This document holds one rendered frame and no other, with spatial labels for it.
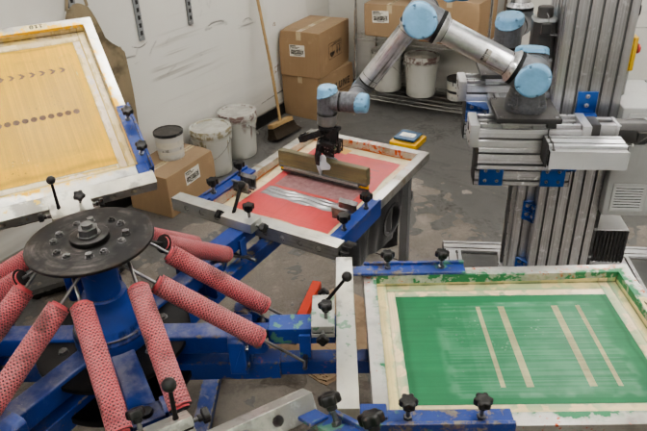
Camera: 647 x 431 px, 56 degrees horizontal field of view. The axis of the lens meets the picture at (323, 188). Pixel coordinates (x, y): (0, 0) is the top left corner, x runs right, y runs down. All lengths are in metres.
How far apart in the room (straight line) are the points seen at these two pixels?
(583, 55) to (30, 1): 2.82
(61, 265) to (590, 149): 1.72
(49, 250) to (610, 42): 1.99
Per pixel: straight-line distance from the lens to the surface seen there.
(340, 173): 2.36
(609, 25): 2.48
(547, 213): 2.74
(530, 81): 2.12
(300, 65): 5.44
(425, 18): 2.07
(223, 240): 1.94
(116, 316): 1.62
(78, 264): 1.47
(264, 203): 2.30
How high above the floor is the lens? 2.08
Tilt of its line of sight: 28 degrees down
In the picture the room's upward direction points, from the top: 2 degrees counter-clockwise
